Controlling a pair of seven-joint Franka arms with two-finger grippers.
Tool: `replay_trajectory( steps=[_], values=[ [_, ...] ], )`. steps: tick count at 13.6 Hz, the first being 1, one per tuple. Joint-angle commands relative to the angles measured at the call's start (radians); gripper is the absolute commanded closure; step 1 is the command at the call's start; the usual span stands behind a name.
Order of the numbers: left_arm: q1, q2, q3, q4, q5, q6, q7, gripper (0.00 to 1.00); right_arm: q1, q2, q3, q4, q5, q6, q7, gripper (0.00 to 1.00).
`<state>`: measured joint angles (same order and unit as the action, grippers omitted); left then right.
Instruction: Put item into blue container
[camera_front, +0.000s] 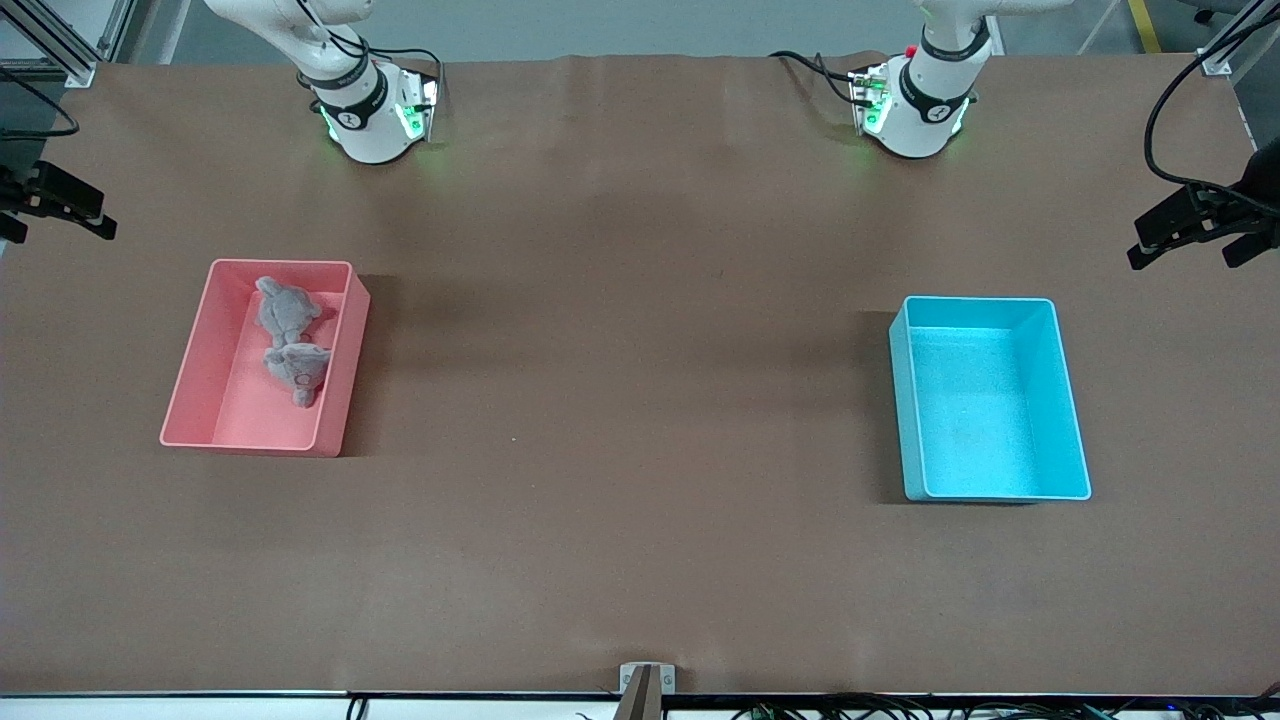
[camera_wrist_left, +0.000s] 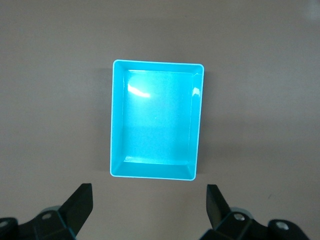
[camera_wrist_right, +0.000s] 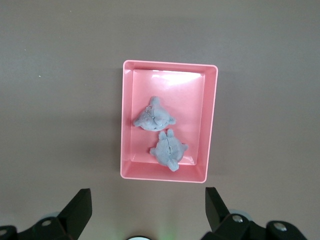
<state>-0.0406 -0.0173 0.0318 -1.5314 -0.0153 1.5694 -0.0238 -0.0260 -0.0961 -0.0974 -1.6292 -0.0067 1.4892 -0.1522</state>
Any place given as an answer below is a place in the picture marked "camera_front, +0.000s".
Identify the black left arm base cable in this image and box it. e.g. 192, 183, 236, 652
768, 50, 861, 106

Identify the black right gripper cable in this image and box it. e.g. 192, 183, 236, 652
0, 66, 81, 141

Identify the brown table cover mat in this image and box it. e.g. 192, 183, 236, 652
0, 50, 1280, 698

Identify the blue plastic box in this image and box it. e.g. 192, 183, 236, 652
889, 295, 1093, 503

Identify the pink plastic box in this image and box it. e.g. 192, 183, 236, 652
160, 258, 371, 458

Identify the aluminium frame post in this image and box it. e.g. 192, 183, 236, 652
0, 0, 136, 89
1200, 0, 1280, 77

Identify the black right arm base cable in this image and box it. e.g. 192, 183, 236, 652
365, 45, 443, 81

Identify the metal base connector plate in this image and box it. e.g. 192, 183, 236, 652
850, 65, 891, 136
398, 68, 442, 143

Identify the grey plush animal toy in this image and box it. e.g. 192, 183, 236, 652
255, 276, 337, 348
262, 342, 332, 409

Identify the black arm base cable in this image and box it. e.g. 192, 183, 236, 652
768, 50, 861, 106
365, 45, 443, 81

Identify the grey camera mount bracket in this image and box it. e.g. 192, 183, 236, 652
619, 662, 677, 720

